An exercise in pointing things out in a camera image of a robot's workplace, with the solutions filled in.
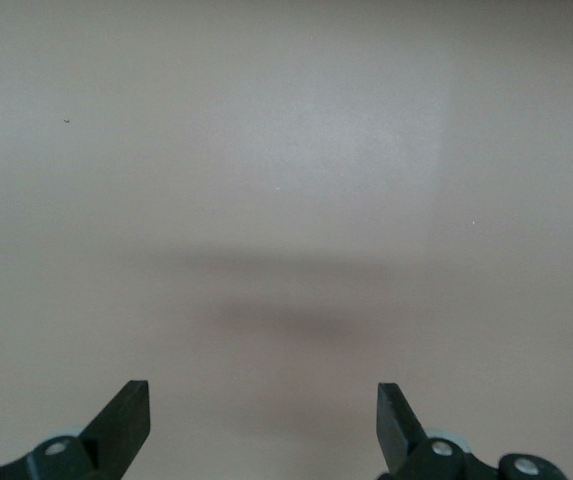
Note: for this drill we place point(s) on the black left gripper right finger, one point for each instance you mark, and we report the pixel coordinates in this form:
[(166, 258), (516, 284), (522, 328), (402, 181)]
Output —
[(396, 430)]

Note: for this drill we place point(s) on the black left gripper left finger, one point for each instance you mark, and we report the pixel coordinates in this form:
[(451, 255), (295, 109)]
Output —
[(121, 425)]

